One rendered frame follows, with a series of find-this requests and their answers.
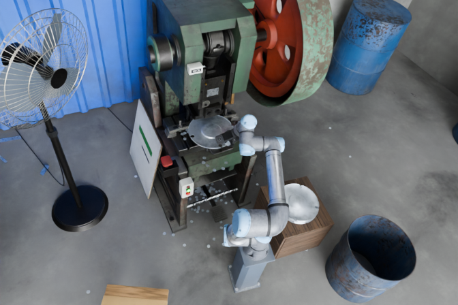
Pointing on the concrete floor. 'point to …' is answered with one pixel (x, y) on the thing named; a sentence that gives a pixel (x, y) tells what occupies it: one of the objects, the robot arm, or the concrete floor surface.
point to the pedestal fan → (17, 93)
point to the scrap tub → (370, 259)
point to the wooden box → (315, 226)
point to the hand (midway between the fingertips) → (225, 143)
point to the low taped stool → (134, 295)
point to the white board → (145, 148)
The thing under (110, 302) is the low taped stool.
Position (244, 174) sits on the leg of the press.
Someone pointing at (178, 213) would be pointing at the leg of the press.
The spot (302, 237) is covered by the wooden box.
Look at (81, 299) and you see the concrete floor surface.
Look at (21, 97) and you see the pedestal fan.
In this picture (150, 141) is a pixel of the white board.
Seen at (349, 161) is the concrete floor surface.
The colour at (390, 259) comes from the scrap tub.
